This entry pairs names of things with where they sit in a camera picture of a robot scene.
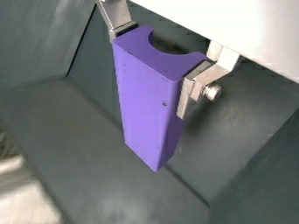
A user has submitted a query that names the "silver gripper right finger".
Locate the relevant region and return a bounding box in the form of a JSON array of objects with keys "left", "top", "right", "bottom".
[{"left": 176, "top": 41, "right": 240, "bottom": 119}]

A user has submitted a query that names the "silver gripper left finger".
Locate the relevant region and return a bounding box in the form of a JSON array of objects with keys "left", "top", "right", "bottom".
[{"left": 96, "top": 0, "right": 137, "bottom": 40}]

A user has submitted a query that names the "purple arch block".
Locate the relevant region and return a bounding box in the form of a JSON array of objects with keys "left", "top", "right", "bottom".
[{"left": 112, "top": 25, "right": 206, "bottom": 171}]

